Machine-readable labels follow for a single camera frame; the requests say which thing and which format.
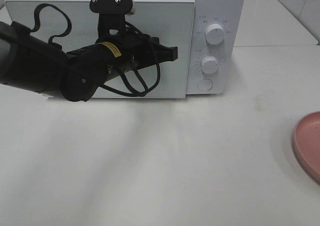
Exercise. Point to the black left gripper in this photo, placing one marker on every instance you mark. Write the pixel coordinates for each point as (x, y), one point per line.
(118, 54)

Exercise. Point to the white microwave knob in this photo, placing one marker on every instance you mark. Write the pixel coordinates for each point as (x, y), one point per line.
(214, 33)
(209, 65)

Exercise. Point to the round white door button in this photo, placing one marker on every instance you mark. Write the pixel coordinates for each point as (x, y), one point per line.
(205, 85)

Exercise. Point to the white microwave door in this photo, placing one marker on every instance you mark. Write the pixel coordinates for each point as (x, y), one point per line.
(169, 20)

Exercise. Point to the pink round plate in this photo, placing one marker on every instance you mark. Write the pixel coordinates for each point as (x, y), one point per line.
(306, 144)

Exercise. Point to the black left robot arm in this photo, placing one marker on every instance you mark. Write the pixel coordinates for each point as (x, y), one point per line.
(34, 65)

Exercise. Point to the white microwave oven body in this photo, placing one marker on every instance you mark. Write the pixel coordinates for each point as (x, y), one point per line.
(228, 13)

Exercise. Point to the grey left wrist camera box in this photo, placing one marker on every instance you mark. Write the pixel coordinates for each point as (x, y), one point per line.
(111, 15)

